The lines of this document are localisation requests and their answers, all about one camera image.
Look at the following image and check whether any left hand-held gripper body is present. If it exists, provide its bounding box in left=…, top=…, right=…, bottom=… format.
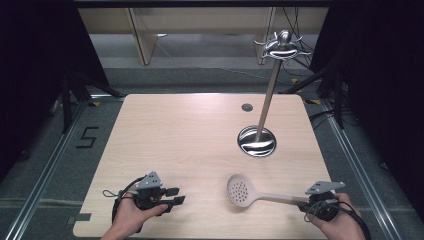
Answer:
left=132, top=170, right=175, bottom=212

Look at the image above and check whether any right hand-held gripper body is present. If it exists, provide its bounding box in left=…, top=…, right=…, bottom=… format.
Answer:
left=304, top=180, right=347, bottom=223

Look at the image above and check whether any beige slotted spoon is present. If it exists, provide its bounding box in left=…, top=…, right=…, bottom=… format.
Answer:
left=226, top=173, right=310, bottom=209

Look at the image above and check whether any person's left hand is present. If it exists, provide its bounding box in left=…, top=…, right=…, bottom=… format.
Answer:
left=112, top=190, right=170, bottom=234

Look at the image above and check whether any person's right hand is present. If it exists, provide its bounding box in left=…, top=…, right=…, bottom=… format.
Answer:
left=305, top=192, right=367, bottom=240

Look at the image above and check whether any steel utensil hanging stand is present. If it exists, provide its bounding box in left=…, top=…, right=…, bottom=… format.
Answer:
left=236, top=29, right=313, bottom=158

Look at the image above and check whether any black tape floor mark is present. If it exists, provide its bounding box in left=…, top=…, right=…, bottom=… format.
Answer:
left=75, top=126, right=100, bottom=150

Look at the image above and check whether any black metal stand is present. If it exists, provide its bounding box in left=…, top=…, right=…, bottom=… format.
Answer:
left=279, top=61, right=346, bottom=130
left=59, top=68, right=125, bottom=135

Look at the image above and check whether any dark curtain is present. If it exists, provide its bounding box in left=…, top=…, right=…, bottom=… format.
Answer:
left=309, top=0, right=424, bottom=221
left=0, top=0, right=111, bottom=183

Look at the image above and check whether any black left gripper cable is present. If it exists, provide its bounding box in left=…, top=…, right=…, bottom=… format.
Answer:
left=102, top=175, right=148, bottom=233

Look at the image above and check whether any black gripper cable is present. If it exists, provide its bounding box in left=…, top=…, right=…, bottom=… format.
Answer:
left=102, top=175, right=148, bottom=233
left=303, top=199, right=373, bottom=240

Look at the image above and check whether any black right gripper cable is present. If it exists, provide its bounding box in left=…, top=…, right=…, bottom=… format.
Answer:
left=303, top=199, right=373, bottom=240

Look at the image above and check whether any aluminium floor rail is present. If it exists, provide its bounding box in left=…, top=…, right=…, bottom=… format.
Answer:
left=3, top=96, right=126, bottom=240
left=319, top=99, right=403, bottom=240

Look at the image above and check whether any light wooden furniture frame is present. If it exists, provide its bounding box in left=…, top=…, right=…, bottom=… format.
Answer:
left=77, top=6, right=330, bottom=67

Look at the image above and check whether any bundle of black cables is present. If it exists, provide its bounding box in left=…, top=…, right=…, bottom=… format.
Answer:
left=281, top=6, right=321, bottom=71

